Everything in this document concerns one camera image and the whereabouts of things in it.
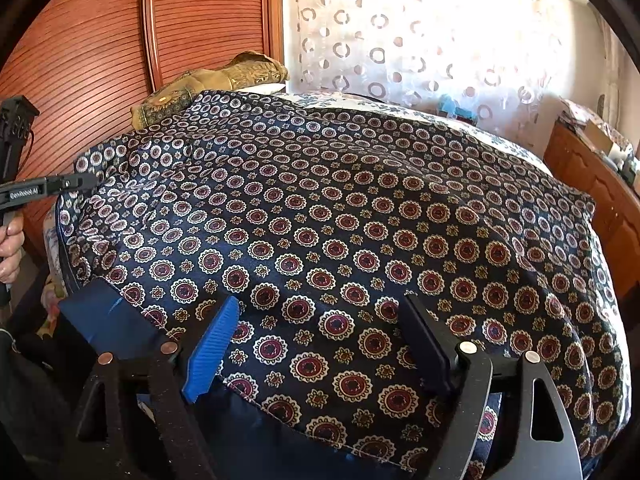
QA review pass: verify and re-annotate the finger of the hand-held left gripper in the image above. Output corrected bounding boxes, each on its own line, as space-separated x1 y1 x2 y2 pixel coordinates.
46 172 99 194

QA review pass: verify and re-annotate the teal box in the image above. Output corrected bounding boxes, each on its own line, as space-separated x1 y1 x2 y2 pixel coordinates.
437 97 478 123

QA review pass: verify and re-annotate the gold patterned pillow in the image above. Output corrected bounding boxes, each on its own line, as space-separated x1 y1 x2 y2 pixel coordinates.
131 51 291 131

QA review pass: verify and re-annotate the dark cloth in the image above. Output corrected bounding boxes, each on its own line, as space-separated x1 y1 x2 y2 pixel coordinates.
0 327 96 480

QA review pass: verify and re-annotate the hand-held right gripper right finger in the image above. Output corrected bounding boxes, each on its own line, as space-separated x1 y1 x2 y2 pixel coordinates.
403 293 585 480

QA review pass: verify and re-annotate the navy medallion-print garment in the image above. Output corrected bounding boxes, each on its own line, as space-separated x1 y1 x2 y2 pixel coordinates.
55 90 632 480

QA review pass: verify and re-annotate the wooden headboard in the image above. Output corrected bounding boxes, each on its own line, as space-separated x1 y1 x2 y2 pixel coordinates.
0 0 286 261

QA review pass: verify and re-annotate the floral bedsheet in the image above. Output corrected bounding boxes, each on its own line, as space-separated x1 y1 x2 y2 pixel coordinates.
40 91 557 341

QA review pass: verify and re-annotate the cardboard box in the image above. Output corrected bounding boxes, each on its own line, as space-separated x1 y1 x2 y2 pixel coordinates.
582 120 621 156

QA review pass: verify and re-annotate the wooden sideboard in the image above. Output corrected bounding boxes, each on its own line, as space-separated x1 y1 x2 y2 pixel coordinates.
544 122 640 301

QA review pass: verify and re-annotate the sheer circle-print curtain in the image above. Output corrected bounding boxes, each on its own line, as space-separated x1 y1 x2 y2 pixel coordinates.
280 0 616 151

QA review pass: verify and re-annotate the floral paper package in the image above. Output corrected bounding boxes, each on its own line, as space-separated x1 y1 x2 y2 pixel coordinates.
557 97 633 146

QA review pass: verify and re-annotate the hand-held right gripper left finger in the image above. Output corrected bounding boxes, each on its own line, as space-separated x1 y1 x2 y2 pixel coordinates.
74 294 242 480

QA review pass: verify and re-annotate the person's left hand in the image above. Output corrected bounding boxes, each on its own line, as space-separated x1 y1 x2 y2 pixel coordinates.
0 215 27 287

